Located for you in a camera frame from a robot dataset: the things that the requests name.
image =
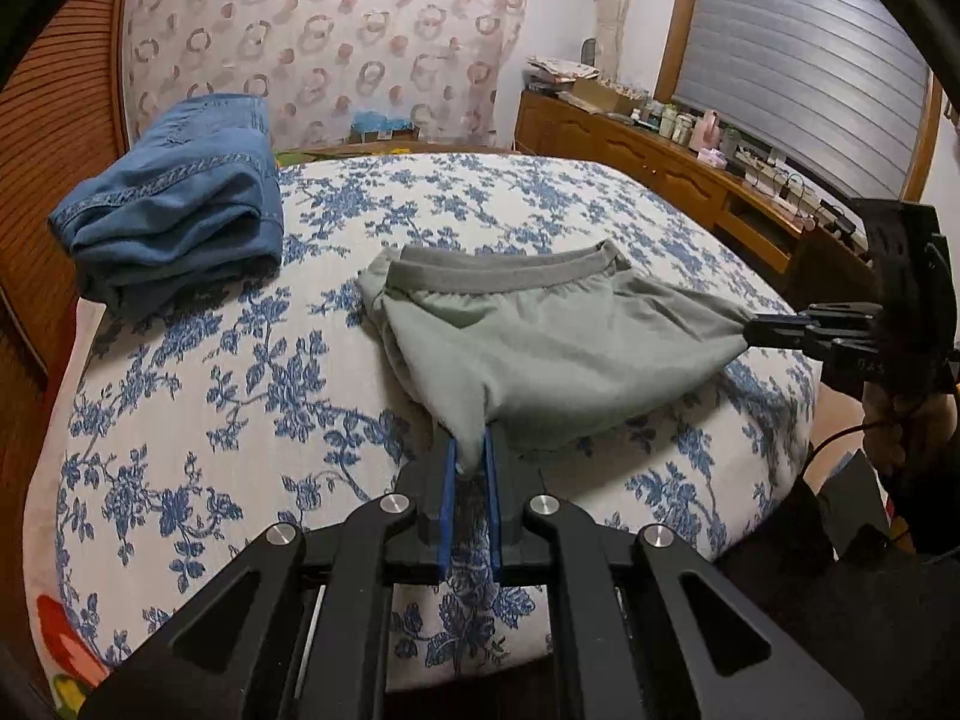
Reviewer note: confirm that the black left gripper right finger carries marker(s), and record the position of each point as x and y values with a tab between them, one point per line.
642	626

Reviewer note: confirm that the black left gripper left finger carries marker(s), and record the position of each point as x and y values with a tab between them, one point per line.
297	625

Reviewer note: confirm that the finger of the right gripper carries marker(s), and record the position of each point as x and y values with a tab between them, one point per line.
847	367
818	324

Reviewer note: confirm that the grey pants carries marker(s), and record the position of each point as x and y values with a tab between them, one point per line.
551	347

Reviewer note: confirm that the wooden sideboard cabinet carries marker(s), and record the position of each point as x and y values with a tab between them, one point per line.
804	264

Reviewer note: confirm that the pink tissue box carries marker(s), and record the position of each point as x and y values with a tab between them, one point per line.
713	157

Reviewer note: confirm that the colourful flower blanket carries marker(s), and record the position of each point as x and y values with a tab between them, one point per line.
76	670

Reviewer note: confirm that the blue floral white bedspread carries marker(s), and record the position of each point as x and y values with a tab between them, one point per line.
175	442

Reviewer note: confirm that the pink bottle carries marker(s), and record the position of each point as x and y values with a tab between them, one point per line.
706	132

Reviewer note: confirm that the grey window roller shutter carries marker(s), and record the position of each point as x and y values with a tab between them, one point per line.
835	84

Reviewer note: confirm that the cardboard box on sideboard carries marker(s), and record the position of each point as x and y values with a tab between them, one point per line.
604	98

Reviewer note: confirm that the stack of papers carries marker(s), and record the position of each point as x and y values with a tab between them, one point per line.
548	75

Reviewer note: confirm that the folded blue jeans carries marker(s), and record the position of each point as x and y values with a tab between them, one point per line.
196	200

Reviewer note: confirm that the circle patterned curtain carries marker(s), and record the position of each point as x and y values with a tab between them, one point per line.
320	64

